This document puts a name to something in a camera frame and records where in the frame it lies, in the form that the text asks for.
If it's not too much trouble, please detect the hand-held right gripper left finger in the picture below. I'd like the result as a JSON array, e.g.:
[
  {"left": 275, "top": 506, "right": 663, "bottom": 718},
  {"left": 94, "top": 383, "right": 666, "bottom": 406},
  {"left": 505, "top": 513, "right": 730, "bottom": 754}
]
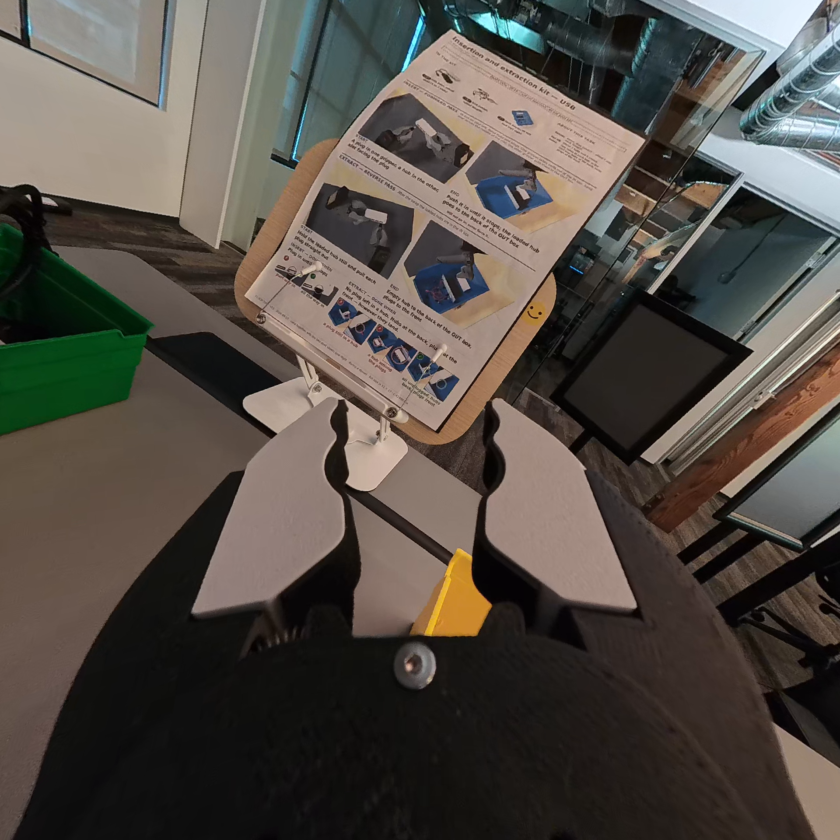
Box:
[{"left": 190, "top": 398, "right": 361, "bottom": 622}]

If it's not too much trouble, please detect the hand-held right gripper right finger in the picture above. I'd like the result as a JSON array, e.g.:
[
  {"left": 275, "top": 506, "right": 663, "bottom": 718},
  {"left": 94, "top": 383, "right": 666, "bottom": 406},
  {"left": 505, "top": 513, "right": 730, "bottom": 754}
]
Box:
[{"left": 472, "top": 398, "right": 639, "bottom": 618}]

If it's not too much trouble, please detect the printed instruction sheet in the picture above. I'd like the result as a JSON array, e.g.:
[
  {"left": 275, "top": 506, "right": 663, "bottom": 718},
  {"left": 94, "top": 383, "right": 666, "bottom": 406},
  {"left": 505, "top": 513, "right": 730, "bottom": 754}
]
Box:
[{"left": 252, "top": 29, "right": 649, "bottom": 431}]

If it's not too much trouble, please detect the black framed monitor on pole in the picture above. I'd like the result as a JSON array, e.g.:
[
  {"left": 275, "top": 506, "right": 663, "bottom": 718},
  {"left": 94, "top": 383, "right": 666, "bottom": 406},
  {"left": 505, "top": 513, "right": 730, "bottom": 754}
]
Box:
[{"left": 550, "top": 289, "right": 754, "bottom": 467}]

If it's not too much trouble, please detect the silver metal air duct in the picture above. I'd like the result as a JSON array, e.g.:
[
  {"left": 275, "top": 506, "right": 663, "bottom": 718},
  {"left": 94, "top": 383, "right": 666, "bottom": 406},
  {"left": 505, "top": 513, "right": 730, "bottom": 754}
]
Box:
[{"left": 740, "top": 20, "right": 840, "bottom": 153}]

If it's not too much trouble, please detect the green plastic bin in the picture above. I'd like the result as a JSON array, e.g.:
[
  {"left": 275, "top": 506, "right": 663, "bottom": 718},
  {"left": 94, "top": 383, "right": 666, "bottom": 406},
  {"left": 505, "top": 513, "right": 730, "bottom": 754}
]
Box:
[{"left": 0, "top": 223, "right": 155, "bottom": 437}]

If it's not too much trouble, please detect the yellow plastic bin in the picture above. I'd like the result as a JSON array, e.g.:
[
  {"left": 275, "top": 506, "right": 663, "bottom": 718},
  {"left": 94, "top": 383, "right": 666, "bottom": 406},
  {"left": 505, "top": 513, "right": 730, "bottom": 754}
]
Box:
[{"left": 410, "top": 548, "right": 493, "bottom": 637}]

